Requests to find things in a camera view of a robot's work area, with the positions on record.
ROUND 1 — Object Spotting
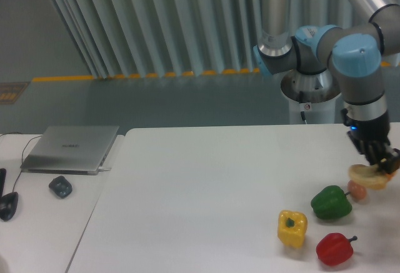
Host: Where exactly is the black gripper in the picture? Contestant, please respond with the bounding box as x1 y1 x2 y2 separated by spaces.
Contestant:
341 109 399 174

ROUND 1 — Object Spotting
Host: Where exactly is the triangular toast bread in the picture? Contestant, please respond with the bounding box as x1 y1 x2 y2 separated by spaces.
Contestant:
348 164 389 190

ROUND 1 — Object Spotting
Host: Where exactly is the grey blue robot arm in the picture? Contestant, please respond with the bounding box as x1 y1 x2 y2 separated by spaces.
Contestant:
253 0 399 174

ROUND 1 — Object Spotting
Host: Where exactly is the brown egg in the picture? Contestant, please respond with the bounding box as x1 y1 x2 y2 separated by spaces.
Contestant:
347 180 367 201

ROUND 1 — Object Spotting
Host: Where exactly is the green bell pepper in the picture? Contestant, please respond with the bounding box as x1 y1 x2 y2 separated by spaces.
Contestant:
310 185 353 220

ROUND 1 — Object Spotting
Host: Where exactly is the red bell pepper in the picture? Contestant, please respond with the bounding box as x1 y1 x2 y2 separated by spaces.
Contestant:
316 233 358 267

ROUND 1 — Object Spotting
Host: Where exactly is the yellow bell pepper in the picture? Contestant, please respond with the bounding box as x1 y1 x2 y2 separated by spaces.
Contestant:
277 210 308 249

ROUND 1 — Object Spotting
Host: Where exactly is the white usb plug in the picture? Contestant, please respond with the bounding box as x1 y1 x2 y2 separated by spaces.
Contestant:
98 167 112 172

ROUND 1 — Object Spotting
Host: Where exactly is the dark grey small tray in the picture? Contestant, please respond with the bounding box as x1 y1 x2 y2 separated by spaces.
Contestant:
49 176 73 199

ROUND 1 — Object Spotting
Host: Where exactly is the silver laptop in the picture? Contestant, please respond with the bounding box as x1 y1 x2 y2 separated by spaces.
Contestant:
21 126 119 175

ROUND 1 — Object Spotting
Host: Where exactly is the black computer mouse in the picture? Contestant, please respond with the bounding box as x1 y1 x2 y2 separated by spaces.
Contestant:
0 192 19 222

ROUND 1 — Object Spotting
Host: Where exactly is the black handheld device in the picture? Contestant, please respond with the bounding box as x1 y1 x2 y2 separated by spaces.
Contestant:
0 168 7 197

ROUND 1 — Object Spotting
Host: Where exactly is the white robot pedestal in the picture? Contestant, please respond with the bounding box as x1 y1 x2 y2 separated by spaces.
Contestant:
281 70 341 124

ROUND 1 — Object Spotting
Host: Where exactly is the black pedestal cable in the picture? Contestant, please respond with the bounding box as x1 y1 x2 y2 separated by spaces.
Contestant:
298 90 308 125

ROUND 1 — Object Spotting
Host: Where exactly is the thin grey cable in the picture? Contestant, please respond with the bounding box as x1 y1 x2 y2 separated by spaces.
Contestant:
0 132 43 194

